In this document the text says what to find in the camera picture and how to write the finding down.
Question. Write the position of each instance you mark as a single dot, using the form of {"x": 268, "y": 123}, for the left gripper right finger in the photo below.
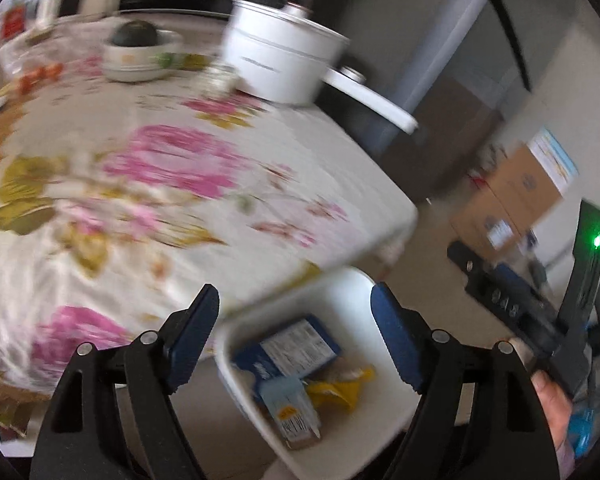
{"x": 477, "y": 417}

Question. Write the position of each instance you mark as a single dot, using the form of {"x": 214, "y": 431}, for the grey refrigerator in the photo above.
{"x": 443, "y": 85}

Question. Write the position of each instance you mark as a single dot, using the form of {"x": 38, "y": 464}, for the white ceramic bowl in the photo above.
{"x": 123, "y": 64}

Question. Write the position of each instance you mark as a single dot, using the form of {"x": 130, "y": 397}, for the white tissue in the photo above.
{"x": 217, "y": 81}

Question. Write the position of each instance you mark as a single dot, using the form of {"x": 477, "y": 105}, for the blue cracker box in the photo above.
{"x": 297, "y": 349}

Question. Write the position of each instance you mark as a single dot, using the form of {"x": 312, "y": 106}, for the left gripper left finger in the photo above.
{"x": 111, "y": 416}

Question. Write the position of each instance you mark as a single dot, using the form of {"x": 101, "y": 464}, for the yellow snack wrapper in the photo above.
{"x": 341, "y": 389}

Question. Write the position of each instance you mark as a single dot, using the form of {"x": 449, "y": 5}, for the green lime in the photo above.
{"x": 166, "y": 60}

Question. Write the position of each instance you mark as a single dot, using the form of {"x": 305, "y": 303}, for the cardboard box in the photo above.
{"x": 533, "y": 179}
{"x": 490, "y": 225}

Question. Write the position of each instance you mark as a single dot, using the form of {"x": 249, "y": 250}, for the orange tangerine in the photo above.
{"x": 53, "y": 71}
{"x": 41, "y": 73}
{"x": 25, "y": 84}

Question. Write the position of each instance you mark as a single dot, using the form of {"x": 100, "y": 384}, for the lower cardboard box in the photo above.
{"x": 490, "y": 225}

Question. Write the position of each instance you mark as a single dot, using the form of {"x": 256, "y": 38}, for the dark green squash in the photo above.
{"x": 135, "y": 34}

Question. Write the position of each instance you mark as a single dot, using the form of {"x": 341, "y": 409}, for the white plastic trash bin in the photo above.
{"x": 350, "y": 439}

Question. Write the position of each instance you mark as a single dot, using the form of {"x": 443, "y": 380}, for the white electric cooking pot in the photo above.
{"x": 283, "y": 57}

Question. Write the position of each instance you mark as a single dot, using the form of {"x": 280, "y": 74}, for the person's right hand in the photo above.
{"x": 557, "y": 410}

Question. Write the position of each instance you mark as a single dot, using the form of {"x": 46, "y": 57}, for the light blue milk carton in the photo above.
{"x": 291, "y": 411}

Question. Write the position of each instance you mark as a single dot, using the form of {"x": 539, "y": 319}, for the floral tablecloth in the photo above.
{"x": 119, "y": 201}

